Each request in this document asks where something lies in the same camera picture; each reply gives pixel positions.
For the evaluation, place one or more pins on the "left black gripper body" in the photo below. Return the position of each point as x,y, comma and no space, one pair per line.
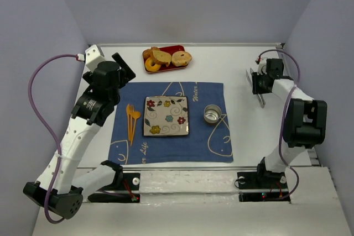
123,67

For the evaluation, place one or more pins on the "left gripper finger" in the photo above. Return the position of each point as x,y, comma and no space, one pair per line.
128,72
118,59

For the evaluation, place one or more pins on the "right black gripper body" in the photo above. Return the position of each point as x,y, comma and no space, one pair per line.
256,83

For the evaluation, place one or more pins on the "metal tongs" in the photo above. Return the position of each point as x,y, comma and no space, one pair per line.
260,98

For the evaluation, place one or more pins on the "pale speckled bagel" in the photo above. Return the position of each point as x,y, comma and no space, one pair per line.
181,58

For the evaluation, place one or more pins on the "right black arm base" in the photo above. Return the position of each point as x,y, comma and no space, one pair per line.
252,188

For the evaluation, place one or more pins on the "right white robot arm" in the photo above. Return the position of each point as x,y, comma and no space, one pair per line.
303,124

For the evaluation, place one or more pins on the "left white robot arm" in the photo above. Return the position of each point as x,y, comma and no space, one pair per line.
56,189

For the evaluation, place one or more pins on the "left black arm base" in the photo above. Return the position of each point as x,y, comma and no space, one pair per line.
124,191

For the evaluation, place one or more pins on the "sliced bread loaf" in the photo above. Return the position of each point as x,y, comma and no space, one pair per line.
160,57

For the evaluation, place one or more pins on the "yellow glazed donut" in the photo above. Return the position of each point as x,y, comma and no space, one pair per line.
151,66

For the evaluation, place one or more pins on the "brown croissant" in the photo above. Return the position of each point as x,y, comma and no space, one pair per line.
149,53

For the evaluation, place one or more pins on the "orange plastic fork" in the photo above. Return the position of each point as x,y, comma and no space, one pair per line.
130,112

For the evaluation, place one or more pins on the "orange plastic spoon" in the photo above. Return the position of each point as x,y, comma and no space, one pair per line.
135,116

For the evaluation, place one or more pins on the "red rectangular tray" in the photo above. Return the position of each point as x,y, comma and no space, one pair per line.
171,67

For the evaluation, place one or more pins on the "square floral ceramic plate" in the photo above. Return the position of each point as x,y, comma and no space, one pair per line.
166,116

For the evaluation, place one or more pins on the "small metal cup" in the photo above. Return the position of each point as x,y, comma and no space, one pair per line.
212,114

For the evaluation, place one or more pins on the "blue cloth placemat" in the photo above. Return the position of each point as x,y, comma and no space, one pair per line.
204,143

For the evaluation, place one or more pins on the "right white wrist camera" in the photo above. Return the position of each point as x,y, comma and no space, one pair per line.
262,65

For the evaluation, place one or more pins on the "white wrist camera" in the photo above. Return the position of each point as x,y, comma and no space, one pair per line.
92,57
262,65

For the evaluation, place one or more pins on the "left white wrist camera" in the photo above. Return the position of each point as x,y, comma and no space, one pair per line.
92,57

